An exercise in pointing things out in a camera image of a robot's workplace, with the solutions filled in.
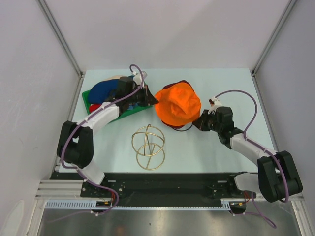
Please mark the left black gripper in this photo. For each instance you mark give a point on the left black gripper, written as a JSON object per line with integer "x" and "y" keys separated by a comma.
{"x": 148, "y": 100}

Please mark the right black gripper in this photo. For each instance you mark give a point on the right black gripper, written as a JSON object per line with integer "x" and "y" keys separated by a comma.
{"x": 200, "y": 123}

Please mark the orange bucket hat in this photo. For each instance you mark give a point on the orange bucket hat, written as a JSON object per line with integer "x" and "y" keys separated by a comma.
{"x": 178, "y": 105}

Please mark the maroon bucket hat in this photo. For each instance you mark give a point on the maroon bucket hat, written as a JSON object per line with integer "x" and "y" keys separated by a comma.
{"x": 169, "y": 86}

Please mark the beige bucket hat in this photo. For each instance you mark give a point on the beige bucket hat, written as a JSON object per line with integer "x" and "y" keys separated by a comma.
{"x": 114, "y": 77}

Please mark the dark blue bucket hat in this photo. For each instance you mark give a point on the dark blue bucket hat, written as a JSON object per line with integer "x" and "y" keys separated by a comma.
{"x": 101, "y": 91}

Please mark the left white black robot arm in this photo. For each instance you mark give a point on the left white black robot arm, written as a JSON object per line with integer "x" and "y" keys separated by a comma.
{"x": 76, "y": 142}

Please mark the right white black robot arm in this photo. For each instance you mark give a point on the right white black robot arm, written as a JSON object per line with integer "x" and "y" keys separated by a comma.
{"x": 277, "y": 176}

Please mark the green plastic tray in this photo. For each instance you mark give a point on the green plastic tray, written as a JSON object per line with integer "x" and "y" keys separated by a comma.
{"x": 85, "y": 103}

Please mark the red hat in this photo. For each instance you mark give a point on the red hat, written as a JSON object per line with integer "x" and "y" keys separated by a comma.
{"x": 93, "y": 107}

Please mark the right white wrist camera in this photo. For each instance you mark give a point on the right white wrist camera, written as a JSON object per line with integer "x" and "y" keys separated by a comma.
{"x": 214, "y": 104}

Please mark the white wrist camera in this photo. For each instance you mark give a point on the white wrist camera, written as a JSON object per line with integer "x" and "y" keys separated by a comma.
{"x": 139, "y": 78}
{"x": 214, "y": 104}

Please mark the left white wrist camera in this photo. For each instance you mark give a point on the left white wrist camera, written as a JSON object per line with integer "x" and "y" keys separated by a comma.
{"x": 139, "y": 78}

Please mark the gold wire hat stand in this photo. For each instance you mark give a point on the gold wire hat stand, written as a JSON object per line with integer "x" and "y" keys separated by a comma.
{"x": 148, "y": 143}

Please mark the right aluminium frame post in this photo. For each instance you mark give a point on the right aluminium frame post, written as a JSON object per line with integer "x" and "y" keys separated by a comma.
{"x": 274, "y": 35}

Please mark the aluminium frame post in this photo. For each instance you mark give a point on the aluminium frame post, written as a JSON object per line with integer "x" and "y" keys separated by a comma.
{"x": 49, "y": 16}
{"x": 274, "y": 35}

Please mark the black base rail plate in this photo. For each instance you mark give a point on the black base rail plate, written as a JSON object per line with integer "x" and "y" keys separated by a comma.
{"x": 167, "y": 190}

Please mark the left aluminium frame post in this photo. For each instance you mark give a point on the left aluminium frame post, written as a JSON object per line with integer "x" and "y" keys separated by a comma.
{"x": 49, "y": 16}

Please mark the white slotted cable duct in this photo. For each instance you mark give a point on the white slotted cable duct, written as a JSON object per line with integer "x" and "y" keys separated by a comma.
{"x": 224, "y": 205}

